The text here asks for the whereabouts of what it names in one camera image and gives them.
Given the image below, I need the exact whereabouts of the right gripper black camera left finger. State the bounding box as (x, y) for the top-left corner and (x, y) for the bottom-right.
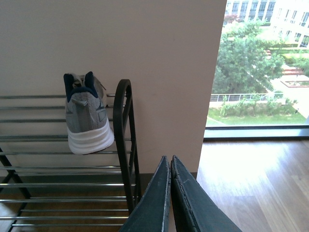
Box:
(120, 156), (171, 232)

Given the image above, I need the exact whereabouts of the right gripper black camera right finger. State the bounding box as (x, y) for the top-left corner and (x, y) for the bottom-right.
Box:
(170, 155), (241, 232)

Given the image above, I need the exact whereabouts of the grey knit sneaker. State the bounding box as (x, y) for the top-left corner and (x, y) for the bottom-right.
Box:
(63, 72), (114, 155)

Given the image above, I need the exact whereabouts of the black metal shoe rack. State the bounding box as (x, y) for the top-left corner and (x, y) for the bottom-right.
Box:
(0, 79), (141, 232)

